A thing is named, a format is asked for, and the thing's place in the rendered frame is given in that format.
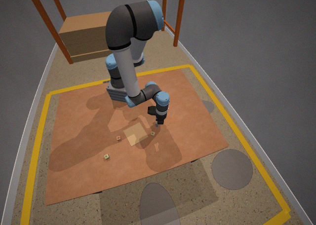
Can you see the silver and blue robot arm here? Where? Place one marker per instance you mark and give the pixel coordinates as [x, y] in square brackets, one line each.
[128, 28]

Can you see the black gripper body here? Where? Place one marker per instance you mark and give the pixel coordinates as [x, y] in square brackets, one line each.
[159, 115]

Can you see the tan square mat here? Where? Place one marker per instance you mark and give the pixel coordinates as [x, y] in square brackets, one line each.
[135, 134]

